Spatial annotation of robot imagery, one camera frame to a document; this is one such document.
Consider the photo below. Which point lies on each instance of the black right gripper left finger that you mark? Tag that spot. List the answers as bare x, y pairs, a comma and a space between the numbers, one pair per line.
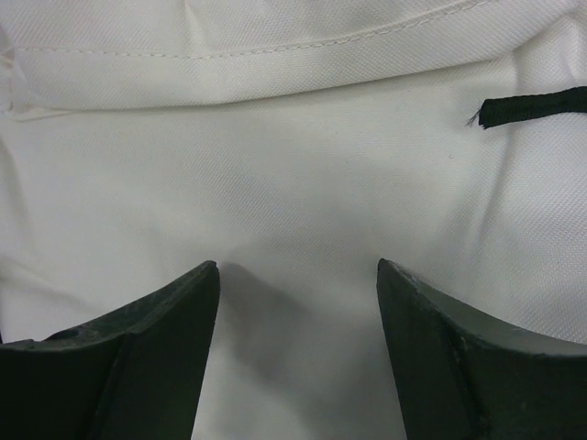
134, 373

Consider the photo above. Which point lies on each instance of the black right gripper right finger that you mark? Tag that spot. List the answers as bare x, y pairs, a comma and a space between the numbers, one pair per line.
461, 373

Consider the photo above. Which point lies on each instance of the beige canvas backpack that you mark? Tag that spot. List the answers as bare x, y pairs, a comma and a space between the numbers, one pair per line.
295, 144

